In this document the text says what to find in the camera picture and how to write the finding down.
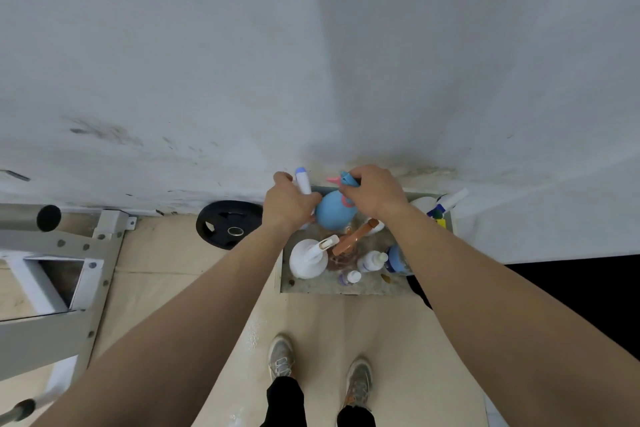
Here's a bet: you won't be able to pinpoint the person's right hand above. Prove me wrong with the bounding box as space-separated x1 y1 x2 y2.
339 165 412 224

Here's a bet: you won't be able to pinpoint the person's left hand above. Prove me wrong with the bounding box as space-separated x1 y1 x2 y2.
261 171 323 236

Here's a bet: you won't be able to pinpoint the pale blue bottle white sprayer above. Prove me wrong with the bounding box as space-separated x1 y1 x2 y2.
293 167 318 232

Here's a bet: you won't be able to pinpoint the blue spray bottle pink trigger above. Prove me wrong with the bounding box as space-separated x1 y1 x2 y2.
314 170 362 232

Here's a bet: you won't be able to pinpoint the round white bottle blue-tipped sprayer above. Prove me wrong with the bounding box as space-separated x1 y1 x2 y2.
409 187 470 218

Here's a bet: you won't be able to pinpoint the white spray bottle teal label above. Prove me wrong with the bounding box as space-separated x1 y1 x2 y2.
288 235 341 281

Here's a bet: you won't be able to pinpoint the orange spray bottle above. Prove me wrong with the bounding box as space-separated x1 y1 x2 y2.
327 219 381 274

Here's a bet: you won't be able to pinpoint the clear bottle yellow green sprayer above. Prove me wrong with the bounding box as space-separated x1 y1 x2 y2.
383 206 449 277

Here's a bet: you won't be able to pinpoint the white shelf yellow poles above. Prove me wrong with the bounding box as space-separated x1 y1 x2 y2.
278 185 457 297

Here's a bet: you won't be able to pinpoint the person's left forearm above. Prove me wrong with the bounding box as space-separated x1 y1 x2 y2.
29 224 292 427

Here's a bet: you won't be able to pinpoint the person's right forearm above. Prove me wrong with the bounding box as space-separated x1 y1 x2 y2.
392 209 640 427

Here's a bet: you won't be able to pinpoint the person's left grey shoe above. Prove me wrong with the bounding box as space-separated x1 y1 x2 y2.
267 333 297 382

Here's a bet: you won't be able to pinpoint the person's grey shoe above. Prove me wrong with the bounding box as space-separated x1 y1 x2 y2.
343 356 374 410
267 333 297 382

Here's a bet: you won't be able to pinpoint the person's right grey shoe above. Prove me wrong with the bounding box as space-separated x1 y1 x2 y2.
343 356 374 410

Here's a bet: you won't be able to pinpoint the black weight plate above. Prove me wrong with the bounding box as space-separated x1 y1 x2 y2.
195 200 265 251

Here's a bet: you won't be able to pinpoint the black shorts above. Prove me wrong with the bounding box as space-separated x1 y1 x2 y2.
259 375 377 427

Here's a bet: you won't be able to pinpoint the grey bar black end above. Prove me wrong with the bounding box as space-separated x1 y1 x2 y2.
0 203 63 234

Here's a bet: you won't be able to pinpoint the white metal rack frame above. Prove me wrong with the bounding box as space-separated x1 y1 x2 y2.
0 209 139 410

